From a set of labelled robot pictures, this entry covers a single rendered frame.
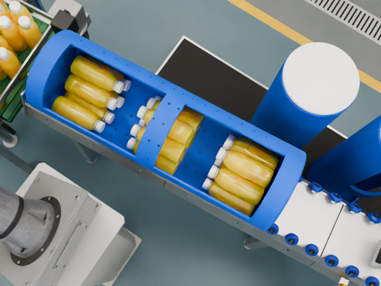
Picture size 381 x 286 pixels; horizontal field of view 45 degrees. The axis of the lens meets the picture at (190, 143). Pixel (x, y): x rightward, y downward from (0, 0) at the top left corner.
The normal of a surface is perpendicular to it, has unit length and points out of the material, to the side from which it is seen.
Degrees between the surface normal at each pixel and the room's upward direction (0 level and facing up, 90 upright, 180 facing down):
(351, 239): 0
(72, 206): 44
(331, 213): 0
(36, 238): 29
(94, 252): 0
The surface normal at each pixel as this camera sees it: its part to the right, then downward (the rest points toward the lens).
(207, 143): -0.15, 0.13
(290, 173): 0.12, -0.39
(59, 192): -0.59, -0.50
